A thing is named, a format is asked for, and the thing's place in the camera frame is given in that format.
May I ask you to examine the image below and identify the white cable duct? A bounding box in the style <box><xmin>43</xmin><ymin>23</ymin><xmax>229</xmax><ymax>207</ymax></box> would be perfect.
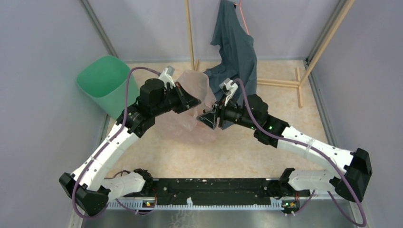
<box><xmin>107</xmin><ymin>198</ymin><xmax>284</xmax><ymax>211</ymax></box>

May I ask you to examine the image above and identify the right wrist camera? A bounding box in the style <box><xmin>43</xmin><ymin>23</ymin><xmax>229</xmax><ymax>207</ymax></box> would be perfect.
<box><xmin>220</xmin><ymin>78</ymin><xmax>238</xmax><ymax>106</ymax></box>

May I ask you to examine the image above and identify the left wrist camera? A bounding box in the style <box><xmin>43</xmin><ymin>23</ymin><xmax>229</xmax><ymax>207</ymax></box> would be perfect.
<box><xmin>158</xmin><ymin>66</ymin><xmax>176</xmax><ymax>90</ymax></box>

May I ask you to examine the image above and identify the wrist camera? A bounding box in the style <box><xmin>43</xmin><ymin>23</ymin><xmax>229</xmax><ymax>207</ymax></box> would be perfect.
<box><xmin>220</xmin><ymin>78</ymin><xmax>238</xmax><ymax>106</ymax></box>
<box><xmin>158</xmin><ymin>66</ymin><xmax>176</xmax><ymax>90</ymax></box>

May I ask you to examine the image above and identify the pink clothes hanger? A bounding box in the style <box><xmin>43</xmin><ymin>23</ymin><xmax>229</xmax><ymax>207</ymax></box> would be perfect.
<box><xmin>234</xmin><ymin>0</ymin><xmax>250</xmax><ymax>35</ymax></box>

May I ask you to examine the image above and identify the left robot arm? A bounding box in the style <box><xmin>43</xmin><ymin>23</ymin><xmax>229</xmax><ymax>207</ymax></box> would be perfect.
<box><xmin>59</xmin><ymin>78</ymin><xmax>201</xmax><ymax>219</ymax></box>

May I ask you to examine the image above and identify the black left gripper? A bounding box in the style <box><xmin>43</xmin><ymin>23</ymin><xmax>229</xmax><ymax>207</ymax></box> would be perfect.
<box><xmin>153</xmin><ymin>81</ymin><xmax>202</xmax><ymax>116</ymax></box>

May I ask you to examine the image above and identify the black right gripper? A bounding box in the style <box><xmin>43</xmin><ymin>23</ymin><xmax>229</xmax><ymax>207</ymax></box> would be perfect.
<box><xmin>197</xmin><ymin>92</ymin><xmax>258</xmax><ymax>130</ymax></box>

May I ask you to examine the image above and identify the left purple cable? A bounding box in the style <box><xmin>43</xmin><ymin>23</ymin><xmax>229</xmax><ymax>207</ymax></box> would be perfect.
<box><xmin>71</xmin><ymin>67</ymin><xmax>162</xmax><ymax>220</ymax></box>

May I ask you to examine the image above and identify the wooden clothes rack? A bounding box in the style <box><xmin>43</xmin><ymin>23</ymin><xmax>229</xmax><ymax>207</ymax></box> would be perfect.
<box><xmin>184</xmin><ymin>0</ymin><xmax>355</xmax><ymax>108</ymax></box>

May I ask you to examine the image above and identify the pink plastic trash bag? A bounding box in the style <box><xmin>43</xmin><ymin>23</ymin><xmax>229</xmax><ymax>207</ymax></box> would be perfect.
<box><xmin>155</xmin><ymin>70</ymin><xmax>218</xmax><ymax>144</ymax></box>

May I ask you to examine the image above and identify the green plastic trash bin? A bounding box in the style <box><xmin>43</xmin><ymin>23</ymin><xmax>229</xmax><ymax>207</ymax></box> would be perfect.
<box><xmin>76</xmin><ymin>56</ymin><xmax>139</xmax><ymax>120</ymax></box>

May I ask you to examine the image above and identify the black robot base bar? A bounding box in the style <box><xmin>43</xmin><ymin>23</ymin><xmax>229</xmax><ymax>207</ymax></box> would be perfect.
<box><xmin>138</xmin><ymin>178</ymin><xmax>311</xmax><ymax>207</ymax></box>

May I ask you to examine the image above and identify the dark teal shirt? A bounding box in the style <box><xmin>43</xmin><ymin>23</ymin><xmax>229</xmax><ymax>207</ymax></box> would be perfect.
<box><xmin>203</xmin><ymin>0</ymin><xmax>258</xmax><ymax>130</ymax></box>

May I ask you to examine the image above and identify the purple cable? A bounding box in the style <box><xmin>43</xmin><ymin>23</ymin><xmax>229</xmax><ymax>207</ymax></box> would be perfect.
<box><xmin>71</xmin><ymin>67</ymin><xmax>162</xmax><ymax>220</ymax></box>
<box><xmin>233</xmin><ymin>78</ymin><xmax>368</xmax><ymax>228</ymax></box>

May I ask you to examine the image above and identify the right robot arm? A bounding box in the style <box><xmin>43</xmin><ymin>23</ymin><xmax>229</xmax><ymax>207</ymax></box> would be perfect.
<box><xmin>197</xmin><ymin>94</ymin><xmax>373</xmax><ymax>202</ymax></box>

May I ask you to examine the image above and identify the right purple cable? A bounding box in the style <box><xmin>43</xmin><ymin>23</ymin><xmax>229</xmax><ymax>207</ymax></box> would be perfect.
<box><xmin>233</xmin><ymin>78</ymin><xmax>368</xmax><ymax>228</ymax></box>

